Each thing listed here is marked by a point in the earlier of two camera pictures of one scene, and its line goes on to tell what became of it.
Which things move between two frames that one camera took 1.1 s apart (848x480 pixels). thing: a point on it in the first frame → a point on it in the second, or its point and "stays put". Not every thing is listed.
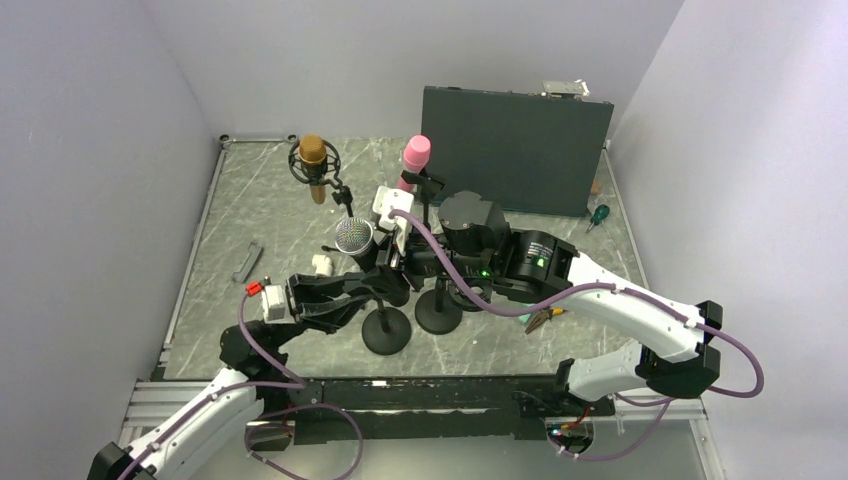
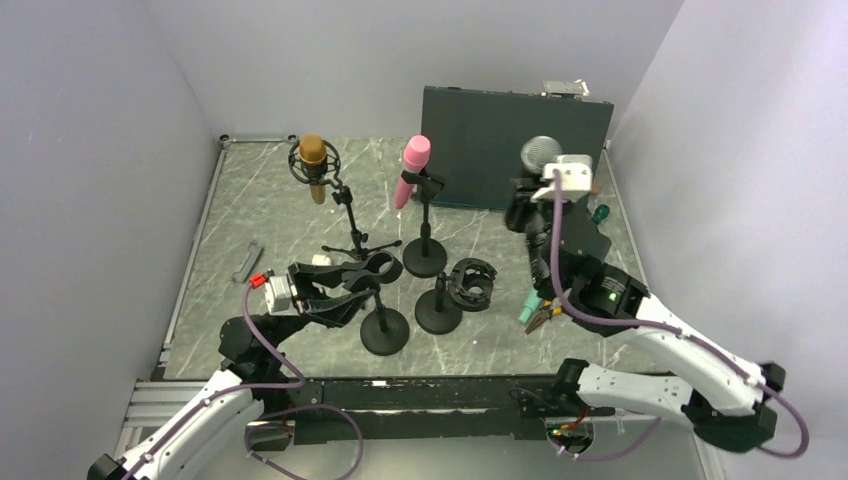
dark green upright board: x=539 y=152 stays put
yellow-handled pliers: x=543 y=316 stays put
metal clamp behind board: x=557 y=89 stays put
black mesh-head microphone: x=354 y=237 → x=536 y=151
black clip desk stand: x=386 y=330 stays put
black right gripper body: x=423 y=258 → x=539 y=223
